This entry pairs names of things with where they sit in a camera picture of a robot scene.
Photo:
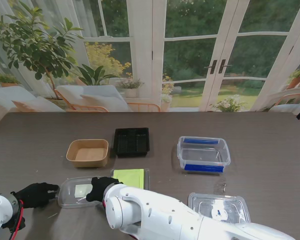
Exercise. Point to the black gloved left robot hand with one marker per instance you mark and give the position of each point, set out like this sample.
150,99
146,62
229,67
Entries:
35,195

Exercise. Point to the clear lid with blue mark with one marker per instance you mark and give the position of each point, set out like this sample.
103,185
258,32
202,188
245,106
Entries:
215,205

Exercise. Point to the clear lid with green sheet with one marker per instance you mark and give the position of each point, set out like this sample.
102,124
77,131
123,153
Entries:
130,176

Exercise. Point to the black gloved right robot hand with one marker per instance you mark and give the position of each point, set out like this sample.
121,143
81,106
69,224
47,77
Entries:
100,187

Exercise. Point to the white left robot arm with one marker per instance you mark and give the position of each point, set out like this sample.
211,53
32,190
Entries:
0,208

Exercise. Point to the clear lid with white label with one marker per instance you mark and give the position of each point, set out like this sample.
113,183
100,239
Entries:
67,197

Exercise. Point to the brown kraft paper container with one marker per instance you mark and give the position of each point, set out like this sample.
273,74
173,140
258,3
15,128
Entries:
87,155

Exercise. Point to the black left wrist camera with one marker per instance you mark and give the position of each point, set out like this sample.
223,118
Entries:
12,223

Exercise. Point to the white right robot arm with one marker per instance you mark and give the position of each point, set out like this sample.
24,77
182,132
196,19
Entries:
160,212

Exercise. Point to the clear container with blue clips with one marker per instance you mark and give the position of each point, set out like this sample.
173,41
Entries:
207,152

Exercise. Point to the black plastic tray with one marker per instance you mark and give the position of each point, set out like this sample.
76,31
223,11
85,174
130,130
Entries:
131,142

